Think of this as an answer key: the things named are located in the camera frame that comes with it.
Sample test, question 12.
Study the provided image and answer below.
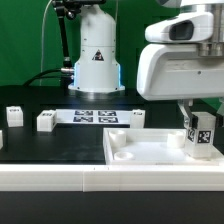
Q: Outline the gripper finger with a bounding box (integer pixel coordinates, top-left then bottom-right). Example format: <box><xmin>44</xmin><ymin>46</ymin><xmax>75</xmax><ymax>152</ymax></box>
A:
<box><xmin>178</xmin><ymin>99</ymin><xmax>193</xmax><ymax>129</ymax></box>
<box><xmin>216</xmin><ymin>98</ymin><xmax>224</xmax><ymax>127</ymax></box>

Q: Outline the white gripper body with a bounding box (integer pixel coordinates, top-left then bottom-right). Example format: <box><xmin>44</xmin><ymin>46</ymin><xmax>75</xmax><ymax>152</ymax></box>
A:
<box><xmin>137</xmin><ymin>44</ymin><xmax>224</xmax><ymax>101</ymax></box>

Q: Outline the white square tabletop part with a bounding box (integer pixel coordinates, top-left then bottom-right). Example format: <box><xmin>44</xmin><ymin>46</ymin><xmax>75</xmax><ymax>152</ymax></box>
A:
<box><xmin>103</xmin><ymin>128</ymin><xmax>224</xmax><ymax>166</ymax></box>

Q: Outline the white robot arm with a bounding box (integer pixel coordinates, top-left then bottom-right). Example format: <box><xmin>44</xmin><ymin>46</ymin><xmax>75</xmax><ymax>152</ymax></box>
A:
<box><xmin>70</xmin><ymin>0</ymin><xmax>224</xmax><ymax>128</ymax></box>

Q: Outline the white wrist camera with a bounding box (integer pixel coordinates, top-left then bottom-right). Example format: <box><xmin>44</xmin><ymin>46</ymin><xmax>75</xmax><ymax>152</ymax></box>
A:
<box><xmin>145</xmin><ymin>12</ymin><xmax>214</xmax><ymax>43</ymax></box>

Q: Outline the white marker base plate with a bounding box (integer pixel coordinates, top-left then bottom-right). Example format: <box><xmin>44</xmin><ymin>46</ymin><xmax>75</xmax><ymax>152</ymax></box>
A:
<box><xmin>56</xmin><ymin>109</ymin><xmax>131</xmax><ymax>125</ymax></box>

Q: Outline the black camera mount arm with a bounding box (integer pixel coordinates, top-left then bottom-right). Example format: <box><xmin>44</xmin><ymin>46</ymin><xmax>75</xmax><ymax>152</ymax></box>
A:
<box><xmin>52</xmin><ymin>0</ymin><xmax>106</xmax><ymax>75</ymax></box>

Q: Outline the black cable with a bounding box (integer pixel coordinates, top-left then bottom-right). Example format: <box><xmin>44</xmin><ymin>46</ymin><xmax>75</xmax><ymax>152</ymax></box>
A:
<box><xmin>22</xmin><ymin>68</ymin><xmax>73</xmax><ymax>88</ymax></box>

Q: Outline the grey cable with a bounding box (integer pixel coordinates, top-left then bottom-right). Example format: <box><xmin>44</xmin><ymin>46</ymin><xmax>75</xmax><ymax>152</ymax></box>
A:
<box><xmin>39</xmin><ymin>0</ymin><xmax>54</xmax><ymax>87</ymax></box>

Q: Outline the white front fence wall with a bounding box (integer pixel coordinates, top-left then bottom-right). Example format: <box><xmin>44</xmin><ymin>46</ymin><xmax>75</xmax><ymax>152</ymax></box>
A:
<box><xmin>0</xmin><ymin>164</ymin><xmax>224</xmax><ymax>192</ymax></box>

